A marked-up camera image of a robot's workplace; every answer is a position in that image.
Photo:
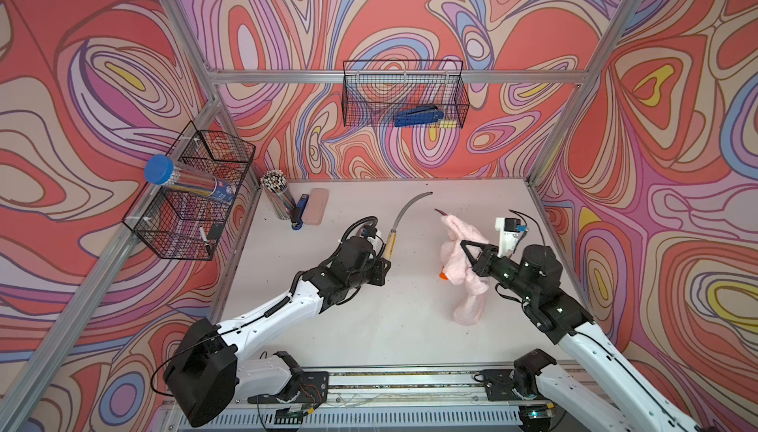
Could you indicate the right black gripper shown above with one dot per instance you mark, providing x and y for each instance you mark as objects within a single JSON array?
[{"x": 484, "y": 257}]

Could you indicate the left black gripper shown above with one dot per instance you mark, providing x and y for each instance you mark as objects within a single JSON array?
[{"x": 380, "y": 274}]

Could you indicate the wooden handled sickle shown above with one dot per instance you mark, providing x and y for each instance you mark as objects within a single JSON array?
[{"x": 400, "y": 219}]

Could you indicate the orange handled sickle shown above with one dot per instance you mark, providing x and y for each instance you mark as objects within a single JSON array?
[{"x": 447, "y": 247}]

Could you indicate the pink rag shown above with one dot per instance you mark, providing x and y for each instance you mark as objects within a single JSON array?
[{"x": 459, "y": 273}]

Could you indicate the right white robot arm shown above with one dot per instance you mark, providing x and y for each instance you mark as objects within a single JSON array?
[{"x": 631, "y": 403}]

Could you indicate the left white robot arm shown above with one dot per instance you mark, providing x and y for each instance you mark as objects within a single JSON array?
[{"x": 214, "y": 364}]

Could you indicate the pink case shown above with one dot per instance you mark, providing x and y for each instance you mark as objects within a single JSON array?
[{"x": 315, "y": 208}]

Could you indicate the blue stapler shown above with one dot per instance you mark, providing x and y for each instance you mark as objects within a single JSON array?
[{"x": 296, "y": 216}]

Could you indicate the cup of pencils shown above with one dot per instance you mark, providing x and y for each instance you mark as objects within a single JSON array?
[{"x": 277, "y": 190}]

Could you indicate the blue tool in basket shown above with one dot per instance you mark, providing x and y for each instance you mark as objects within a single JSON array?
[{"x": 420, "y": 115}]

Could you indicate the clear tube blue cap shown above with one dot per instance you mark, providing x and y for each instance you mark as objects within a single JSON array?
[{"x": 162, "y": 171}]

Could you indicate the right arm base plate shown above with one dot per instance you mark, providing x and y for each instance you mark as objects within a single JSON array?
[{"x": 509, "y": 385}]

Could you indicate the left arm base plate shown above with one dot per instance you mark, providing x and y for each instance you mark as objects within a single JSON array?
[{"x": 309, "y": 388}]

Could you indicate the aluminium rail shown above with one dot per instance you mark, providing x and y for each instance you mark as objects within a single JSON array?
[{"x": 437, "y": 398}]

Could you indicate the black wire basket back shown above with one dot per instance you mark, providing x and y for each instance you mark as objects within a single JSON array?
[{"x": 375, "y": 90}]

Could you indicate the black wire basket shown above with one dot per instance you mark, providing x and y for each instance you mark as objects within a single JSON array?
[
  {"x": 375, "y": 90},
  {"x": 177, "y": 225}
]

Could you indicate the black wire basket left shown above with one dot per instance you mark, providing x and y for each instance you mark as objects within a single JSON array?
[{"x": 177, "y": 225}]

